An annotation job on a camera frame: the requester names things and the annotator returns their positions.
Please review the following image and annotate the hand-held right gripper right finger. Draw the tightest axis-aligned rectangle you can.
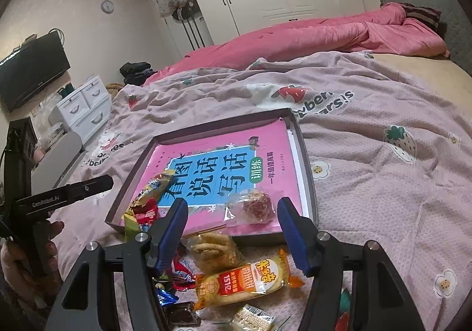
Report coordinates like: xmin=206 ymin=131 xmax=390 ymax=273
xmin=276 ymin=197 xmax=428 ymax=331

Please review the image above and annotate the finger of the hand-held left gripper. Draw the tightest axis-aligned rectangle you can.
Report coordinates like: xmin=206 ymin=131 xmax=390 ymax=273
xmin=66 ymin=175 xmax=114 ymax=203

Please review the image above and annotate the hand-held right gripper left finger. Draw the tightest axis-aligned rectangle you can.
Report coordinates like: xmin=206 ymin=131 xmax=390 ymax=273
xmin=44 ymin=198 xmax=189 ymax=331

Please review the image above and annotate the red snack bar packet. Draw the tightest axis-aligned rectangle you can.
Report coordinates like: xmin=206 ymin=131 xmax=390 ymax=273
xmin=135 ymin=206 xmax=159 ymax=229

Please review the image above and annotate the lime green snack packet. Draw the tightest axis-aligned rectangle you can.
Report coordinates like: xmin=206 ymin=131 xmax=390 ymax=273
xmin=123 ymin=213 xmax=143 ymax=242

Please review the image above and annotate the clear bag of walnut cookies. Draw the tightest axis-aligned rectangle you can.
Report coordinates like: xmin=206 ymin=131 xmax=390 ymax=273
xmin=182 ymin=222 xmax=246 ymax=274

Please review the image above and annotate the red candy clear packet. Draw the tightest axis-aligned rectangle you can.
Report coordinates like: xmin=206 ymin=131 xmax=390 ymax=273
xmin=225 ymin=189 xmax=276 ymax=230

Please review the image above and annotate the yellow and blue snack packet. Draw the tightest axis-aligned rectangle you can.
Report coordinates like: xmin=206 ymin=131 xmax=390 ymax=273
xmin=127 ymin=169 xmax=177 ymax=217

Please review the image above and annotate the orange snack packet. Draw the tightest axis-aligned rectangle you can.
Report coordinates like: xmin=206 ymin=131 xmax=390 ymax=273
xmin=194 ymin=248 xmax=305 ymax=311

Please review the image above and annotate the pink tray box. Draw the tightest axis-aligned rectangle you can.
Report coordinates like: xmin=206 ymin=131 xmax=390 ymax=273
xmin=104 ymin=107 xmax=318 ymax=234

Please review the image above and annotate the person's left hand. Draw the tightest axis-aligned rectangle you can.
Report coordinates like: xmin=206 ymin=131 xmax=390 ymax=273
xmin=0 ymin=221 xmax=65 ymax=302

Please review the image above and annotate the white rounded furniture piece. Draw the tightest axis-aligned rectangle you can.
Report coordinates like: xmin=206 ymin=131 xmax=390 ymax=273
xmin=31 ymin=132 xmax=84 ymax=191

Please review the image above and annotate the red and blue candy wrapper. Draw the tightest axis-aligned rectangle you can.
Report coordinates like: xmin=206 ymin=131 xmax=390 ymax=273
xmin=168 ymin=253 xmax=196 ymax=291

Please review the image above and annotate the brown chocolate packet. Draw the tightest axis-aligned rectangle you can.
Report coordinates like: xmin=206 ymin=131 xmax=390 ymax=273
xmin=168 ymin=301 xmax=201 ymax=328

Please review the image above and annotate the pink book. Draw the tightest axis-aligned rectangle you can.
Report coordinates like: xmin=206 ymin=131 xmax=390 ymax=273
xmin=131 ymin=123 xmax=304 ymax=234

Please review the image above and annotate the strawberry printed pink blanket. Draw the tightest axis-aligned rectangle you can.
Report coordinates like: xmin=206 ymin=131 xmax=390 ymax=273
xmin=48 ymin=50 xmax=472 ymax=331

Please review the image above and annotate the white drawer cabinet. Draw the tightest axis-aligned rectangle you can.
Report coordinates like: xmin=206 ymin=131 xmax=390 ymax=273
xmin=48 ymin=76 xmax=113 ymax=143

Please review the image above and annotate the black television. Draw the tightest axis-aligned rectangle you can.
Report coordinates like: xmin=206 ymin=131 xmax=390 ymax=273
xmin=0 ymin=33 xmax=71 ymax=113

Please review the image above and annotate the pink quilt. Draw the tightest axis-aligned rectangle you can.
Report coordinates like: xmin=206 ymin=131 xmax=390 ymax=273
xmin=142 ymin=2 xmax=451 ymax=86

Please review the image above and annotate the beige bed sheet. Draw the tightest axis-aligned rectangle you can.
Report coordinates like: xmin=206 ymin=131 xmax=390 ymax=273
xmin=372 ymin=52 xmax=472 ymax=90

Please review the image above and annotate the dark striped pillow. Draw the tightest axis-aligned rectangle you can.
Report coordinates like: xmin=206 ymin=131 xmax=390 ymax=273
xmin=400 ymin=2 xmax=442 ymax=31

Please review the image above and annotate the grey padded headboard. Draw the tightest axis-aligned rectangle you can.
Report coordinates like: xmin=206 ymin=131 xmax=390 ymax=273
xmin=378 ymin=0 xmax=472 ymax=77

